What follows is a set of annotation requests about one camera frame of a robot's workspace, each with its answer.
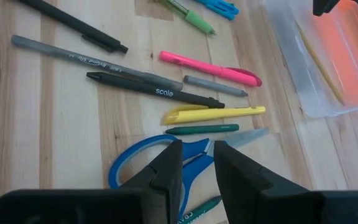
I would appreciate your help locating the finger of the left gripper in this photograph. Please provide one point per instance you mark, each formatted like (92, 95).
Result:
(323, 6)

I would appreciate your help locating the clear box with orange lid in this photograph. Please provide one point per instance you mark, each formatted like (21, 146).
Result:
(291, 62)

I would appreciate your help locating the green pen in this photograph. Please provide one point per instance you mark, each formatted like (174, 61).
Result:
(194, 18)

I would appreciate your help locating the yellow pencil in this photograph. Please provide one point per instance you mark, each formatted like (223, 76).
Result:
(320, 67)

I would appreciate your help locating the black pen with scale print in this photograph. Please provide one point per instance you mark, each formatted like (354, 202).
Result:
(163, 92)

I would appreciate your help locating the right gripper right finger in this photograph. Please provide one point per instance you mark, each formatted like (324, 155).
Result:
(247, 186)

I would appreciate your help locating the blue pen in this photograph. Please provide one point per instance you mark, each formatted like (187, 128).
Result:
(219, 7)

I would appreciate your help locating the grey ballpoint pen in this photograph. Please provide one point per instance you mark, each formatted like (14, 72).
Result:
(57, 53)

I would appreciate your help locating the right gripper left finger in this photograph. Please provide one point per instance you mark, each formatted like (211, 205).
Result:
(160, 186)

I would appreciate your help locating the pink highlighter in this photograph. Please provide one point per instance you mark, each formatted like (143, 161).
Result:
(197, 65)

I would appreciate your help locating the yellow highlighter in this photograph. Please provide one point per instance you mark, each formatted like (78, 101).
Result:
(213, 114)

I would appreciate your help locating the black clip pen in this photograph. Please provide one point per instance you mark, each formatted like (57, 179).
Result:
(73, 23)

